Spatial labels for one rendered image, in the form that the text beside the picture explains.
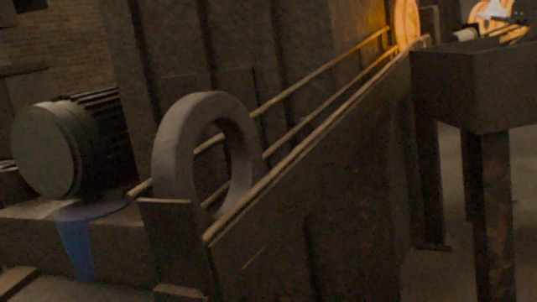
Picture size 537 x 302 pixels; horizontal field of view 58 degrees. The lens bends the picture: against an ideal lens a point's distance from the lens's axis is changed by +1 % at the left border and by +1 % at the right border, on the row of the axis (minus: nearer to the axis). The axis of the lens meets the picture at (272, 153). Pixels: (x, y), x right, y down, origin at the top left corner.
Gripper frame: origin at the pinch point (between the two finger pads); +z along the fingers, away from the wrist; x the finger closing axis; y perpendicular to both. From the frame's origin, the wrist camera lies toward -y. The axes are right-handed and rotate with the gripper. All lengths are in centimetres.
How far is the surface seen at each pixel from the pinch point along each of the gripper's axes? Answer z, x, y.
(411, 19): 18.4, 6.8, -3.3
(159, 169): 16, 130, -13
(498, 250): -21, 65, -42
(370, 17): 24.8, 30.4, -2.4
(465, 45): -3, 53, -3
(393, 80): 10, 52, -14
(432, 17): 14.6, -7.1, -2.5
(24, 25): 617, -304, -114
